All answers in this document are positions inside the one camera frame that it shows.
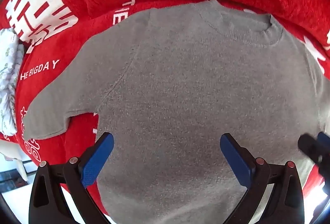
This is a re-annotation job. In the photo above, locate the grey knit sweater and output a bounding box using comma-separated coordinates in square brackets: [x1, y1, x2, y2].
[21, 0, 330, 224]

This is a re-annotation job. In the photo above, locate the red blanket with white characters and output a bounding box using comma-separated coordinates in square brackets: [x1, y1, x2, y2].
[0, 0, 330, 217]

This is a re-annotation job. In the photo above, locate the white floral pillow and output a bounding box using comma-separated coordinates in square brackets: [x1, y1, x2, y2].
[0, 28, 25, 136]

